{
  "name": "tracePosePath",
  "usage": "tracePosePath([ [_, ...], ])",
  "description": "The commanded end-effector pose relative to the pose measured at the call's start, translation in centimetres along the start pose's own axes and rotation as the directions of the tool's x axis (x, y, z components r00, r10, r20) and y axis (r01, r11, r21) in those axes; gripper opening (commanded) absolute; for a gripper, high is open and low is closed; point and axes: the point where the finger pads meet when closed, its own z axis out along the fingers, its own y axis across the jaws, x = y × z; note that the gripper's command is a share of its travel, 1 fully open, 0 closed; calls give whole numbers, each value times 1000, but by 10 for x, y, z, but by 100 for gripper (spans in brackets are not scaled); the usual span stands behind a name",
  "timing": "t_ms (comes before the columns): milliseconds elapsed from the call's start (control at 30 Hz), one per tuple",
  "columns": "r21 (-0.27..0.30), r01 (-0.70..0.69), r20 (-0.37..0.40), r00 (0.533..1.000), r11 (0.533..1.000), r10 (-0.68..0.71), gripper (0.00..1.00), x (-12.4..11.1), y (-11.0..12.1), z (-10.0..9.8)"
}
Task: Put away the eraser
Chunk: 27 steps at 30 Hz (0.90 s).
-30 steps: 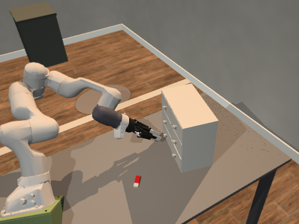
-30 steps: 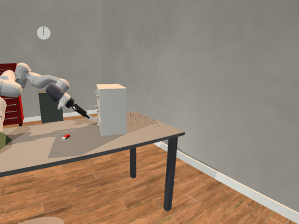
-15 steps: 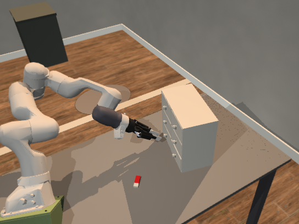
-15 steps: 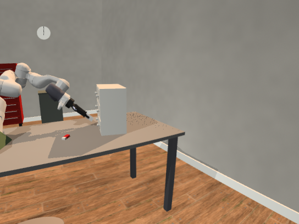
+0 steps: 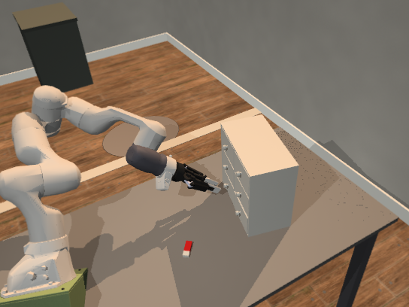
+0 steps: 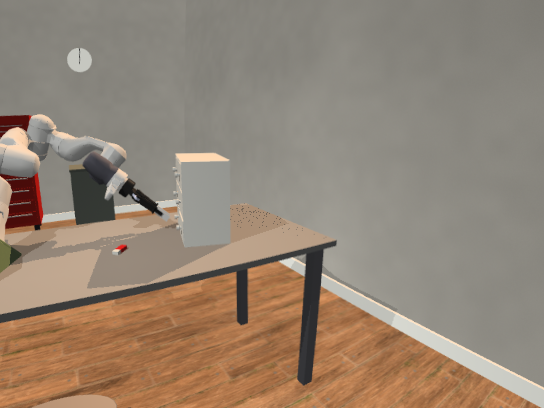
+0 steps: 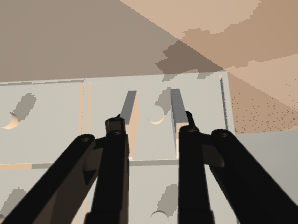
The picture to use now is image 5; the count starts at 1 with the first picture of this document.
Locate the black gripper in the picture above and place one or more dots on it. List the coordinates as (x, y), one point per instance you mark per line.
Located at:
(194, 179)

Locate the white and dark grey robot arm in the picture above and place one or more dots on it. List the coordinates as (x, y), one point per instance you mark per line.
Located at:
(47, 263)

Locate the white chest of drawers with wooden top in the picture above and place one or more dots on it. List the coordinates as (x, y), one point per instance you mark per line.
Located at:
(272, 170)

